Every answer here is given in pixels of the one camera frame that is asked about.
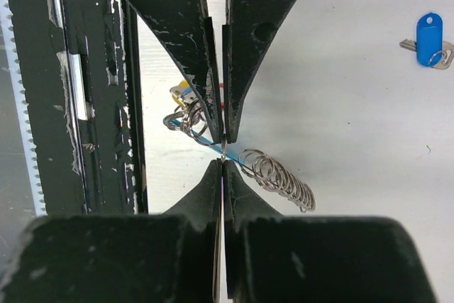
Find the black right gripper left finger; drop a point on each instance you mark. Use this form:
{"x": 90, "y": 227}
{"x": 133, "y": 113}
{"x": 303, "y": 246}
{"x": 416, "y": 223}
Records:
{"x": 168, "y": 257}

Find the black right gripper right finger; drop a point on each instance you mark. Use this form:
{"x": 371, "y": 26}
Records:
{"x": 275, "y": 258}

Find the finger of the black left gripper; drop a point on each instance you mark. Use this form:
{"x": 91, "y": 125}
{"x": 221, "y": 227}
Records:
{"x": 251, "y": 26}
{"x": 185, "y": 30}

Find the key with blue tag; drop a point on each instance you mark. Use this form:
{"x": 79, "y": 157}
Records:
{"x": 430, "y": 47}

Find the key with red tag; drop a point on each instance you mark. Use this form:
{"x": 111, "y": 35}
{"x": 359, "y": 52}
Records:
{"x": 221, "y": 91}

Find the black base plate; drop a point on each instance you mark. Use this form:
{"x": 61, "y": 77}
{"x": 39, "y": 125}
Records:
{"x": 80, "y": 69}

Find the white slotted cable duct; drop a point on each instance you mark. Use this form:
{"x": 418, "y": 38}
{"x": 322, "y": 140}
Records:
{"x": 14, "y": 70}

